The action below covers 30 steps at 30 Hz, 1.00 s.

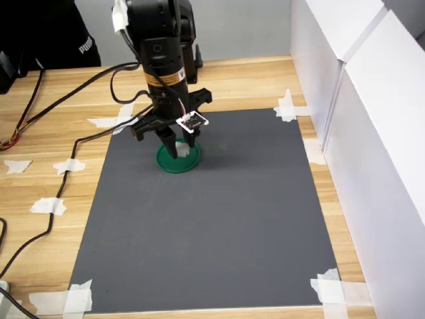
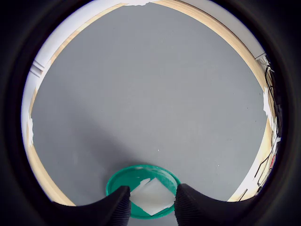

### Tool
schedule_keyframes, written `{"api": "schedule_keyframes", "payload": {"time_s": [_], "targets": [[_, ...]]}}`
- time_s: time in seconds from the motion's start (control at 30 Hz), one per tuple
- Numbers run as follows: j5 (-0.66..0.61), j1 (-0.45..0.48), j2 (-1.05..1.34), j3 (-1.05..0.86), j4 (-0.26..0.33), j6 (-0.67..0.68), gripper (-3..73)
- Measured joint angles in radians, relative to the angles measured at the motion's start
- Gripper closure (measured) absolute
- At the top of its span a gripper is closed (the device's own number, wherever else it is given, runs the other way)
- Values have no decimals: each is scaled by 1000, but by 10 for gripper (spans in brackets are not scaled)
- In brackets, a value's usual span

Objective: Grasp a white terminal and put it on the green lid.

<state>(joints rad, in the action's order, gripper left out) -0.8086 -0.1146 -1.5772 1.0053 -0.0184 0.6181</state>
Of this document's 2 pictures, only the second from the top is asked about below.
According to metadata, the small white plastic terminal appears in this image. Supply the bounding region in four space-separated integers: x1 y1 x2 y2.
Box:
129 178 176 216

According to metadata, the round green lid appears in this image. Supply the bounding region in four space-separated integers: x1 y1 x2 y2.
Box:
105 164 182 220

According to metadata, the white tape piece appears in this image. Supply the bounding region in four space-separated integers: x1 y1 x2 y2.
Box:
26 115 35 146
262 86 274 118
121 0 157 8

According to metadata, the dark grey mat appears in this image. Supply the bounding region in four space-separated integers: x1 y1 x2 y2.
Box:
30 1 269 208

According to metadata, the white foam board panel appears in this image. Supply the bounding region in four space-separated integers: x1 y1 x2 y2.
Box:
35 0 129 69
22 65 43 118

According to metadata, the black taped cable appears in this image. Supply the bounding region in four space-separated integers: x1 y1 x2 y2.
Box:
238 188 248 202

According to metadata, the thin black cable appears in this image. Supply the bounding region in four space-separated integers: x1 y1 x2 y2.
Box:
264 55 283 142

